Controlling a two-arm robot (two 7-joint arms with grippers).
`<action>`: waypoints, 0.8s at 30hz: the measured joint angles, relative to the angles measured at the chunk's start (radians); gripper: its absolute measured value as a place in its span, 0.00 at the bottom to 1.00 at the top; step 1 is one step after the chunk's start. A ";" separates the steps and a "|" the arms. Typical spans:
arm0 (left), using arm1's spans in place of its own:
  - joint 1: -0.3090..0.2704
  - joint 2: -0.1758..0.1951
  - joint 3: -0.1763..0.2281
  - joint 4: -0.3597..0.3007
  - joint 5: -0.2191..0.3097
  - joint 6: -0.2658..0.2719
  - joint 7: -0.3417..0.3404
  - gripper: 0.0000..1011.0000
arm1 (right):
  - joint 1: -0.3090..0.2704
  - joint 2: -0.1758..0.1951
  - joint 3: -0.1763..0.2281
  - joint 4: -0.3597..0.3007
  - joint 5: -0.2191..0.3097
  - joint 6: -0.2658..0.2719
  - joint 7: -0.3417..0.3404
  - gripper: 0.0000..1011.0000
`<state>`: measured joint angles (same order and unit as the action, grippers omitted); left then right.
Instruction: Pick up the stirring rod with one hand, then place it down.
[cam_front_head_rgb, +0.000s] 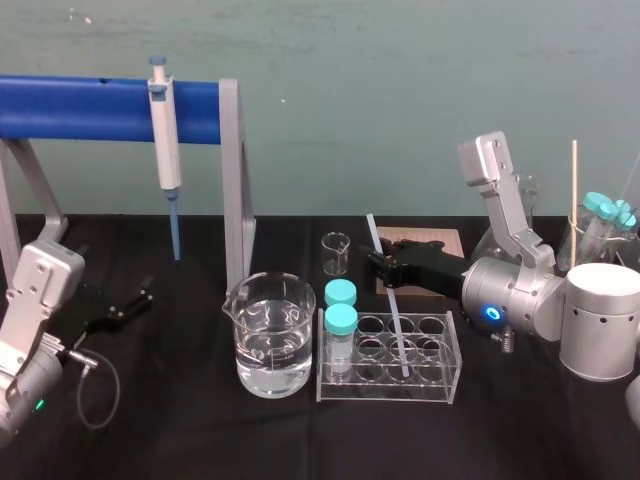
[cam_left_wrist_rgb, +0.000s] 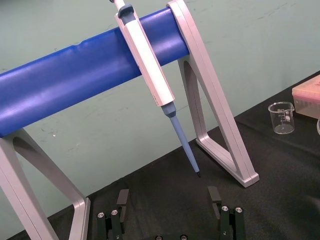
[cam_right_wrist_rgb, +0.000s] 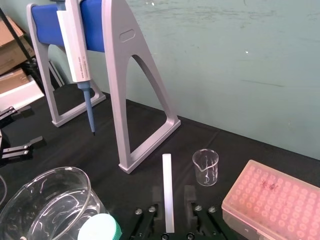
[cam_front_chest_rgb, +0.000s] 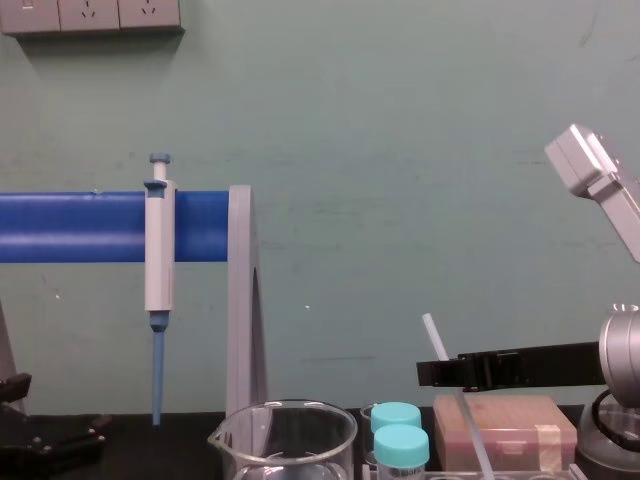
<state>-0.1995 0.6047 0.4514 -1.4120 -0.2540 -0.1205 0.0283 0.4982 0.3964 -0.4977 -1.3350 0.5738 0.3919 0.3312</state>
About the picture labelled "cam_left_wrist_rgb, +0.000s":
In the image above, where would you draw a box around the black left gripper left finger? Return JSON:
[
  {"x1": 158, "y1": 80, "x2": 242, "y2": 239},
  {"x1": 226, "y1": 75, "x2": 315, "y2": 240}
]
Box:
[{"x1": 96, "y1": 188, "x2": 130, "y2": 240}]

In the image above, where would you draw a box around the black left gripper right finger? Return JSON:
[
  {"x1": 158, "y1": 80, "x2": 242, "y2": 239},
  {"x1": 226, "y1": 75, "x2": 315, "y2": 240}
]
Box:
[{"x1": 207, "y1": 185, "x2": 246, "y2": 240}]

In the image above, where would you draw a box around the black table cloth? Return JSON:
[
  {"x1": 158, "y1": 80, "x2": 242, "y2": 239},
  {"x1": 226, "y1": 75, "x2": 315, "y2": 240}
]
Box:
[{"x1": 46, "y1": 70, "x2": 320, "y2": 240}]

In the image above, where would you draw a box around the small clear glass beaker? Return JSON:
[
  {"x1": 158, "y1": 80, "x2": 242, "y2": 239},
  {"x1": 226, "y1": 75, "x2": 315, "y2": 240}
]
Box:
[{"x1": 267, "y1": 101, "x2": 295, "y2": 136}]

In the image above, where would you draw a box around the pipette tip box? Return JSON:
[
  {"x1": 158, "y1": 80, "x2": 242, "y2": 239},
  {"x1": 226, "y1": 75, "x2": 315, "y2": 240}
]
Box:
[{"x1": 291, "y1": 75, "x2": 320, "y2": 120}]

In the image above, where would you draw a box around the pipette stand with blue bar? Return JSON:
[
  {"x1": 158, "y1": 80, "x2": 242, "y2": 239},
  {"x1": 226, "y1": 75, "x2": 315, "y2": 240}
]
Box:
[{"x1": 0, "y1": 0, "x2": 260, "y2": 240}]

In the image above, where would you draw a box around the white and blue pipette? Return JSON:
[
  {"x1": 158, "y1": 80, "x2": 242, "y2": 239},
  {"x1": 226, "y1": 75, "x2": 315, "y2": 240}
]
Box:
[{"x1": 109, "y1": 0, "x2": 202, "y2": 179}]

